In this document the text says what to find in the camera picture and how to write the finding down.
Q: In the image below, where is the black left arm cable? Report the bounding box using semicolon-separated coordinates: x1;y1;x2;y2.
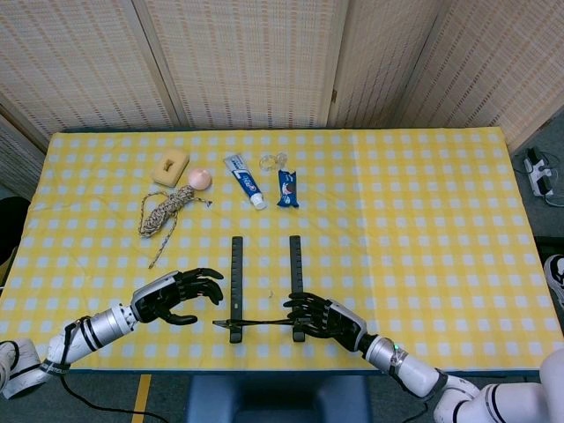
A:
59;315;186;423

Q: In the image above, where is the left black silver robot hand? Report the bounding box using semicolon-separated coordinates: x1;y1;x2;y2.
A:
130;267;225;326

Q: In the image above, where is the yellow floor tape strip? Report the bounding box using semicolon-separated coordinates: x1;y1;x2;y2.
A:
131;374;152;423

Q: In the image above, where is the white black sneaker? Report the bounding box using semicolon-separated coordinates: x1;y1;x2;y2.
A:
543;254;564;309

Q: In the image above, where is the white blue toothpaste tube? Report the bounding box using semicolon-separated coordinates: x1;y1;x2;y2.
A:
223;152;269;211

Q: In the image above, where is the woven folding screen panel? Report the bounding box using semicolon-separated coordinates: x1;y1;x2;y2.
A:
0;0;182;140
328;0;450;129
0;112;48;190
394;0;564;151
131;0;352;131

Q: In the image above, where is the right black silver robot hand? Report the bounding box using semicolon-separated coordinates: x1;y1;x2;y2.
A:
283;292;369;353

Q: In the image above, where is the yellow sponge with hole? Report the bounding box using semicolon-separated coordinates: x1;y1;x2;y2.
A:
151;148;191;187

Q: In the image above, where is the dark blue padded seat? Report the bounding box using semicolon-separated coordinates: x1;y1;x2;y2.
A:
184;374;374;423

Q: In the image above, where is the yellow white checked tablecloth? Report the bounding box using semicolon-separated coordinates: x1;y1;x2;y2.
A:
0;127;564;375

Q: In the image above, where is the grey power cord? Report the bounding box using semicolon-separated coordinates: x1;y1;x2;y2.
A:
541;152;564;208

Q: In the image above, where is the blue cookie packet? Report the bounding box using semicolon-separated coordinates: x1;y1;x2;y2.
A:
276;168;301;209

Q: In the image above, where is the white power strip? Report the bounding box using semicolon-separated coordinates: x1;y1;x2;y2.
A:
523;148;555;198

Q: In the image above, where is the black folding stand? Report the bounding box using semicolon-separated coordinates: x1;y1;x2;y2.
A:
211;235;309;345

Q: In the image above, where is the pink peach ball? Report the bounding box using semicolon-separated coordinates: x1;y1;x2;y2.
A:
188;167;213;191

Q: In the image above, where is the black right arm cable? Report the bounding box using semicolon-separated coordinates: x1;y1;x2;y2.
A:
386;352;431;418

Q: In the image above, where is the braided multicolour rope bundle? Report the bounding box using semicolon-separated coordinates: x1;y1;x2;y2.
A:
138;184;214;270

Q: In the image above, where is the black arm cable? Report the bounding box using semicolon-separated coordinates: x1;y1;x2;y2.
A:
386;352;431;418
59;315;186;423

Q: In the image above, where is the clear plastic ring piece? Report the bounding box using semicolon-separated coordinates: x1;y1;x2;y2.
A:
258;152;290;172

